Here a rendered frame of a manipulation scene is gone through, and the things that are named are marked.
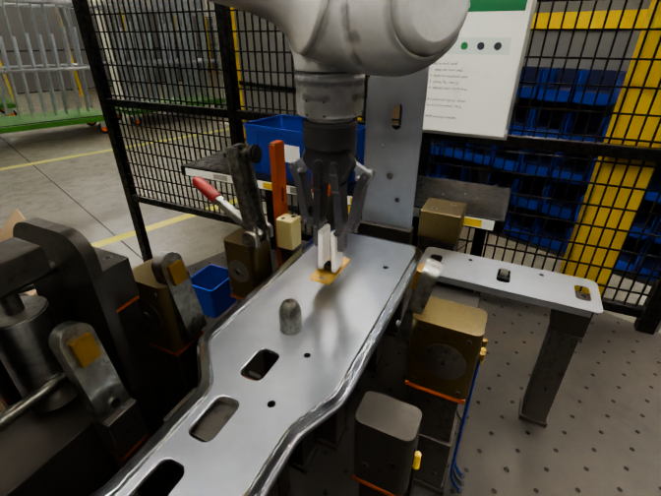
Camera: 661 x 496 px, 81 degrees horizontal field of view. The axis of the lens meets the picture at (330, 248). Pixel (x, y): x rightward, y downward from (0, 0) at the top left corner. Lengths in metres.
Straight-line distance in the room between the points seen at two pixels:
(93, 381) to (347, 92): 0.44
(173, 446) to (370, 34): 0.42
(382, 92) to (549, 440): 0.73
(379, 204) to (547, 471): 0.58
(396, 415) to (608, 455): 0.54
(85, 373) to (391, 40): 0.44
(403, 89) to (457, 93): 0.29
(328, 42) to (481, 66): 0.72
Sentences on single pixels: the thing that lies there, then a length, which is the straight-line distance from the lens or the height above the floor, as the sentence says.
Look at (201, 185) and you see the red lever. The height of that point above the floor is 1.14.
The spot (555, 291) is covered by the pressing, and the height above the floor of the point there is 1.00.
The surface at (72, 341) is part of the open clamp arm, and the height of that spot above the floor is 1.09.
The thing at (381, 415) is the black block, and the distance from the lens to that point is 0.48.
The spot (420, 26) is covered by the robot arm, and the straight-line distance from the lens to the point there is 0.31.
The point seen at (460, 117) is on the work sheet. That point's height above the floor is 1.19.
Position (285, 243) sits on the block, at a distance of 0.74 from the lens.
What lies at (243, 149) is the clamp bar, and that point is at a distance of 0.64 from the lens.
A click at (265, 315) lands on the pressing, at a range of 0.59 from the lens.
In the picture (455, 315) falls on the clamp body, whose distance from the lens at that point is 0.54.
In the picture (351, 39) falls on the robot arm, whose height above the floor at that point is 1.36.
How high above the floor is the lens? 1.37
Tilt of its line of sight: 29 degrees down
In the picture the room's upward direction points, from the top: straight up
